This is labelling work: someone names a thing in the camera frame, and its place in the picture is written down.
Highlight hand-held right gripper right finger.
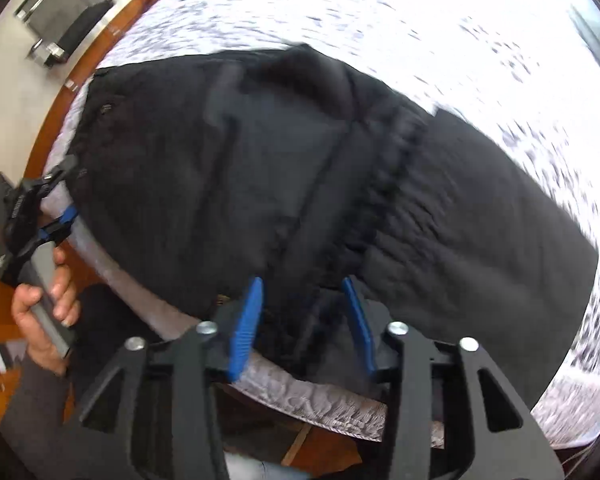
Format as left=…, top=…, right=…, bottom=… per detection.
left=341, top=276, right=566, bottom=480

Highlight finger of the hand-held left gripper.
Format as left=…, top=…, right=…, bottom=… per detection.
left=42, top=154, right=79, bottom=196
left=38, top=204, right=80, bottom=248

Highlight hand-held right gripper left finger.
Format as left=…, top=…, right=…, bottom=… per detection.
left=77, top=276, right=265, bottom=480

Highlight black pants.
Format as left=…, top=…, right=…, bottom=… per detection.
left=64, top=44, right=599, bottom=409

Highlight person's left forearm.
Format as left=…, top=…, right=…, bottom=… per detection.
left=0, top=352, right=76, bottom=480

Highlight person's left hand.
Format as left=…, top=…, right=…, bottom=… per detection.
left=10, top=247, right=80, bottom=377

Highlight metal frame chair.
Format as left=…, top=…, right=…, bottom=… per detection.
left=14, top=0, right=116, bottom=69

